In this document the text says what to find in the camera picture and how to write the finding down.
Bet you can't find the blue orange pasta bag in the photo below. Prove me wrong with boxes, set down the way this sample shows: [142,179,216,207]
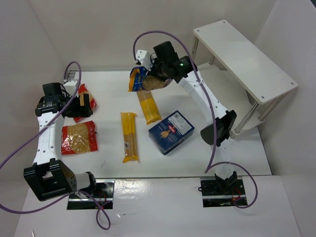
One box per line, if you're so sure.
[128,66,172,92]

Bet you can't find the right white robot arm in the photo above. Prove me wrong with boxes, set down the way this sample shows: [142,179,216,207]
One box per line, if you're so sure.
[137,41,237,171]

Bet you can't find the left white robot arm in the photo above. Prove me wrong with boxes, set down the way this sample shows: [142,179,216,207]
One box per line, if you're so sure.
[23,80,98,201]

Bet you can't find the dark blue pasta box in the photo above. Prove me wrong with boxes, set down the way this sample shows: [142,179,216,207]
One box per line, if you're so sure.
[148,110,195,155]

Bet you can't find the white two-tier shelf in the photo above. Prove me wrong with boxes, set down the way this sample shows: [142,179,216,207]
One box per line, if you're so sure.
[192,20,298,138]

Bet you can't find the red macaroni bag upper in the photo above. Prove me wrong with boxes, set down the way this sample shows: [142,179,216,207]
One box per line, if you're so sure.
[71,83,97,123]

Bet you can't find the red macaroni bag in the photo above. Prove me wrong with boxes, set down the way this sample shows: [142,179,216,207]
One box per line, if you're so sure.
[71,83,97,123]
[61,121,98,156]

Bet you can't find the red macaroni bag lower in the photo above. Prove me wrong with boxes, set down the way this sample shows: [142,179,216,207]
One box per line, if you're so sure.
[61,121,98,156]

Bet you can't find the yellow spaghetti pack left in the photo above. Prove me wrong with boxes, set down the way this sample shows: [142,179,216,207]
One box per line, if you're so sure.
[121,112,140,163]

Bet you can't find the yellow spaghetti pack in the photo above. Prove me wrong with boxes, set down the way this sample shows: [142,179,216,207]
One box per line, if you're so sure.
[121,112,140,163]
[136,90,162,125]

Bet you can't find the yellow spaghetti pack right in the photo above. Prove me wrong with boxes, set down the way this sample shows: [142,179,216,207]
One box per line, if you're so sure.
[136,90,162,125]

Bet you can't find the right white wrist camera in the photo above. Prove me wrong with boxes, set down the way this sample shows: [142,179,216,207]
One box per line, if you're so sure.
[135,50,153,71]

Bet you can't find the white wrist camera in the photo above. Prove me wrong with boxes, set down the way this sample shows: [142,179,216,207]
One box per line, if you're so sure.
[135,50,153,71]
[64,79,78,96]

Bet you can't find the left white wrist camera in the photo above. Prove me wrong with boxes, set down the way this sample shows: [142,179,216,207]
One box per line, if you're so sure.
[64,79,78,96]

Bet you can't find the aluminium rail left edge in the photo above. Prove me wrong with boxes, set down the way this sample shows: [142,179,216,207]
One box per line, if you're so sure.
[67,70,77,81]

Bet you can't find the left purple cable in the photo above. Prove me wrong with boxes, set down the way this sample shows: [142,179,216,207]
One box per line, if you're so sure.
[0,61,111,230]

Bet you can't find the purple cable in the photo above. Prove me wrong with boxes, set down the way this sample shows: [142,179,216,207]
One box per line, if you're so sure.
[0,61,111,230]
[132,30,259,208]

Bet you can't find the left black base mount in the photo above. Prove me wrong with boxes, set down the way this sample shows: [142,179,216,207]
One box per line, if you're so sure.
[67,178,115,210]

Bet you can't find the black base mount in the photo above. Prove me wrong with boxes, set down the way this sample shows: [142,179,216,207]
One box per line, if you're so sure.
[67,178,115,210]
[198,178,248,207]

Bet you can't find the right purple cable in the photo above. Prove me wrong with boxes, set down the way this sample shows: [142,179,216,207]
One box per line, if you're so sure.
[132,30,259,208]

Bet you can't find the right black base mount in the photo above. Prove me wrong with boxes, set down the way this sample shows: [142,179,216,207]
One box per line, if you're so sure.
[198,178,248,207]

